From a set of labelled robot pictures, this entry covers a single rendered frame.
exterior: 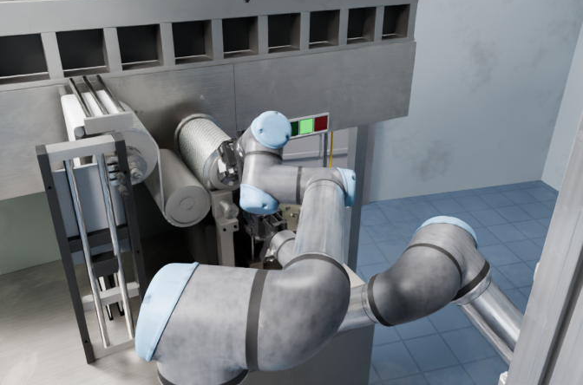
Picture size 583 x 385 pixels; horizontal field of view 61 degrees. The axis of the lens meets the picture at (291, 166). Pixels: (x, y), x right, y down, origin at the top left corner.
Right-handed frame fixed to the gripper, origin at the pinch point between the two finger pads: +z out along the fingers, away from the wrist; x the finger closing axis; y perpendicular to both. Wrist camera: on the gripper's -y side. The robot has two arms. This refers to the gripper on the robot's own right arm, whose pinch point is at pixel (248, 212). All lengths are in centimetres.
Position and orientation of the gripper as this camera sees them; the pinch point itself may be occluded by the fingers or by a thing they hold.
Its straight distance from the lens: 141.4
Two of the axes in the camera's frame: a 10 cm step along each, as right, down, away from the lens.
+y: 0.1, -9.0, -4.4
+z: -4.8, -3.9, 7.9
